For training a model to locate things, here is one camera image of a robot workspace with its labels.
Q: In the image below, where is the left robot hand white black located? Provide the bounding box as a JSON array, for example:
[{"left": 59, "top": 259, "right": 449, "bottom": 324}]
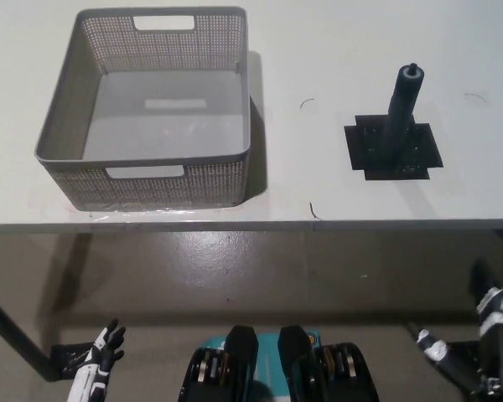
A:
[{"left": 66, "top": 318, "right": 127, "bottom": 402}]

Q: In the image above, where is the black tape patch mat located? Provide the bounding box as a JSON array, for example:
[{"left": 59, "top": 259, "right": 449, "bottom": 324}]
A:
[{"left": 344, "top": 115, "right": 444, "bottom": 183}]

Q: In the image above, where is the clear adhesive tape strip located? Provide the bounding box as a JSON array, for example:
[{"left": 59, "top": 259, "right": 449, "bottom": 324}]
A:
[{"left": 87, "top": 206, "right": 199, "bottom": 224}]

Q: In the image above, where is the grey perforated plastic basket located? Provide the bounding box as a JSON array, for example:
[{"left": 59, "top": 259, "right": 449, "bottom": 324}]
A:
[{"left": 34, "top": 5, "right": 252, "bottom": 213}]

